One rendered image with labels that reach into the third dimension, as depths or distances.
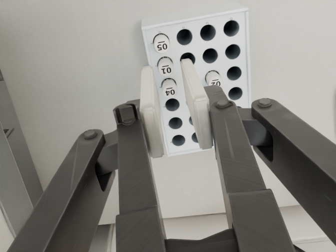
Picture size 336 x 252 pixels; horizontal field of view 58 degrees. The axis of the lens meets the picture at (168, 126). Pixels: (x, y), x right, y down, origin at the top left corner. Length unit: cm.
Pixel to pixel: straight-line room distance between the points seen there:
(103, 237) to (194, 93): 30
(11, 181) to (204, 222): 25
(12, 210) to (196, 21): 20
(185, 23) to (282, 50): 11
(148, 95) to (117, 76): 14
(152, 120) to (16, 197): 15
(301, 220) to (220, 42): 27
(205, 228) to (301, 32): 26
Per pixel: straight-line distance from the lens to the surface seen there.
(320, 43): 33
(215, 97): 17
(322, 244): 43
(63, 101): 32
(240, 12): 26
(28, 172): 59
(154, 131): 15
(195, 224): 42
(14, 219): 27
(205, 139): 16
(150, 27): 25
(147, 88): 17
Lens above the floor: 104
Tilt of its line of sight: 61 degrees down
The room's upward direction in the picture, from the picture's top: 173 degrees clockwise
